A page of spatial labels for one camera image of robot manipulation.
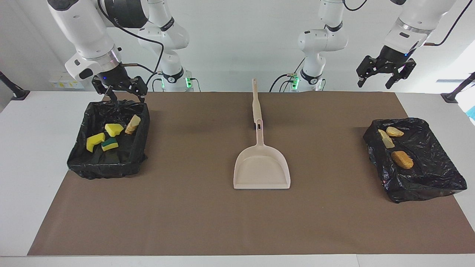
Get black clamp stand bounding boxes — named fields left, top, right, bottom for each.
left=0, top=71, right=30, bottom=101
left=441, top=72, right=475, bottom=103

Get brown fried nugget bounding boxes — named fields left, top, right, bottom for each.
left=391, top=151, right=414, bottom=170

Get striped bread slice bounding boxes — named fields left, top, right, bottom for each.
left=125, top=114, right=141, bottom=135

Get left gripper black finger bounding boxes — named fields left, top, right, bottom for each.
left=356, top=55, right=381, bottom=88
left=385, top=59, right=416, bottom=89

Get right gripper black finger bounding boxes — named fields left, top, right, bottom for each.
left=92, top=76, right=118, bottom=103
left=126, top=76, right=148, bottom=103

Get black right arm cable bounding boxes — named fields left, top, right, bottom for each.
left=97, top=0, right=164, bottom=86

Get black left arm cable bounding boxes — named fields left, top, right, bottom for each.
left=424, top=0, right=475, bottom=47

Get beige hand brush black bristles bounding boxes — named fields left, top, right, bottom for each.
left=252, top=78, right=262, bottom=129

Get crumpled black bag-lined bin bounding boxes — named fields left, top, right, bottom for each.
left=363, top=118, right=468, bottom=204

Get open black bag-lined bin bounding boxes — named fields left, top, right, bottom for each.
left=67, top=99, right=150, bottom=180

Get black base cable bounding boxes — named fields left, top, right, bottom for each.
left=269, top=73, right=297, bottom=92
left=144, top=72, right=164, bottom=92

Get black left base cable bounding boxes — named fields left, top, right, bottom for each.
left=269, top=73, right=297, bottom=92

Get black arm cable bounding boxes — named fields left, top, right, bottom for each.
left=97, top=0, right=164, bottom=86
left=424, top=0, right=475, bottom=47

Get brown table mat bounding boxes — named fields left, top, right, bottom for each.
left=28, top=92, right=475, bottom=256

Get green and yellow sponge piece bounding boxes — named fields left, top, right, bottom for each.
left=101, top=137, right=119, bottom=152

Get black right base cable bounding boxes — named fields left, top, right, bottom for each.
left=144, top=72, right=164, bottom=92

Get beige plastic dustpan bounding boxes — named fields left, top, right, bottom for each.
left=233, top=119, right=291, bottom=190

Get orange striped croissant piece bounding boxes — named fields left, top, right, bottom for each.
left=378, top=129, right=396, bottom=149

